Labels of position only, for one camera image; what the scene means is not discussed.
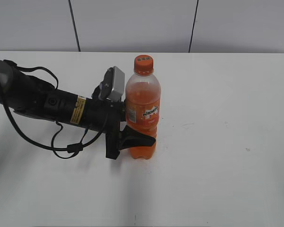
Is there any orange bottle cap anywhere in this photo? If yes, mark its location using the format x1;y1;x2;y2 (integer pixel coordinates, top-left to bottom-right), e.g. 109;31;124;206
134;55;154;75

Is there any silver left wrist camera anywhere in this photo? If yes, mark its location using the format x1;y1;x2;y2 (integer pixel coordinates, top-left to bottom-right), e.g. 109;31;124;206
98;66;125;102

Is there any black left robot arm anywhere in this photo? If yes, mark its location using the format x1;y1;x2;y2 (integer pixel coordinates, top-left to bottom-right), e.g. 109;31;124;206
0;60;156;159

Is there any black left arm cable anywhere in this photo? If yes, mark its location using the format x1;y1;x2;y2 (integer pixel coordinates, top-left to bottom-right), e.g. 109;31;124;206
0;68;108;159

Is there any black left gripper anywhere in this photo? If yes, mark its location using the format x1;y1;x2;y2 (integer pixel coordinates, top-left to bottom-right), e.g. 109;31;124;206
84;86;156;160

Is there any orange Mirinda soda bottle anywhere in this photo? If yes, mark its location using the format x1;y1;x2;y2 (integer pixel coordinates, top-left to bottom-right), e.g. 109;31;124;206
124;70;161;161

